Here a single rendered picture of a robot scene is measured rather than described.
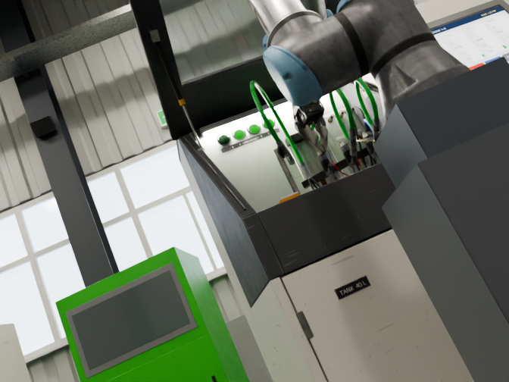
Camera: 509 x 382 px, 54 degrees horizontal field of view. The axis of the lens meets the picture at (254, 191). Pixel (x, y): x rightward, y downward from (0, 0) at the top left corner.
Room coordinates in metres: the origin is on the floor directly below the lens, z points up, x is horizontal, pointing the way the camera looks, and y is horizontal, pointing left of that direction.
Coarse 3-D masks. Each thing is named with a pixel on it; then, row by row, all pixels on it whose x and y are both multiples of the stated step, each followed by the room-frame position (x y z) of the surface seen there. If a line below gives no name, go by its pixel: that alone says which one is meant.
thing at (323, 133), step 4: (320, 124) 1.42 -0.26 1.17; (316, 128) 1.44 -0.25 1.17; (320, 128) 1.43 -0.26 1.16; (324, 128) 1.41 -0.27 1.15; (316, 132) 1.45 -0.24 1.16; (320, 132) 1.44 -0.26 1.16; (324, 132) 1.42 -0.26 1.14; (320, 136) 1.44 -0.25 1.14; (324, 136) 1.43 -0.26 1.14; (320, 140) 1.45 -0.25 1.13; (324, 140) 1.44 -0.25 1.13; (324, 144) 1.44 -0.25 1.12; (324, 148) 1.44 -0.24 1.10
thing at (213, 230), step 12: (180, 156) 1.88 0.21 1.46; (192, 180) 1.82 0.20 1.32; (192, 192) 1.99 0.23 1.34; (204, 204) 1.78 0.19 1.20; (204, 216) 1.95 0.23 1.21; (216, 228) 1.73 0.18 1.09; (216, 240) 1.89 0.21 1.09; (228, 264) 1.82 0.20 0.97; (240, 288) 1.77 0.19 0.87; (240, 300) 1.93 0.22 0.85; (252, 324) 1.87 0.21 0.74; (264, 348) 1.81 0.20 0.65; (264, 360) 1.98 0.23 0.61; (276, 372) 1.76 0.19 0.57
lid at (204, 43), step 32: (160, 0) 1.31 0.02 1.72; (192, 0) 1.36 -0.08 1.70; (224, 0) 1.41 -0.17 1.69; (160, 32) 1.38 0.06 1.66; (192, 32) 1.44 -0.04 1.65; (224, 32) 1.49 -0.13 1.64; (256, 32) 1.55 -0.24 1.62; (160, 64) 1.46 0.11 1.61; (192, 64) 1.53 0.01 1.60; (224, 64) 1.58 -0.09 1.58; (256, 64) 1.63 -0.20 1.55; (160, 96) 1.55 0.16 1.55; (192, 96) 1.60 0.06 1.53; (224, 96) 1.66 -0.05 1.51
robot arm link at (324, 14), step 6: (300, 0) 1.15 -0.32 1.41; (306, 0) 1.15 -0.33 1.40; (312, 0) 1.15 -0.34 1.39; (318, 0) 1.16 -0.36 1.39; (306, 6) 1.17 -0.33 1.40; (312, 6) 1.17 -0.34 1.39; (318, 6) 1.18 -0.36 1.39; (324, 6) 1.21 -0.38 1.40; (318, 12) 1.21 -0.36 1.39; (324, 12) 1.23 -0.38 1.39; (330, 12) 1.28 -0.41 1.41; (324, 18) 1.25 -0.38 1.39
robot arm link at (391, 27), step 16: (352, 0) 0.75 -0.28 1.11; (368, 0) 0.74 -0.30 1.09; (384, 0) 0.73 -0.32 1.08; (400, 0) 0.74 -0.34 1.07; (336, 16) 0.75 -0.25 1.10; (352, 16) 0.74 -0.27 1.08; (368, 16) 0.74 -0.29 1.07; (384, 16) 0.74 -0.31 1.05; (400, 16) 0.73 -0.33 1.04; (416, 16) 0.74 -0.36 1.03; (352, 32) 0.74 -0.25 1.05; (368, 32) 0.74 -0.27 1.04; (384, 32) 0.74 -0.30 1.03; (400, 32) 0.73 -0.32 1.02; (416, 32) 0.74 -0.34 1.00; (368, 48) 0.75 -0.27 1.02; (384, 48) 0.75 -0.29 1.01; (368, 64) 0.78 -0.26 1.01
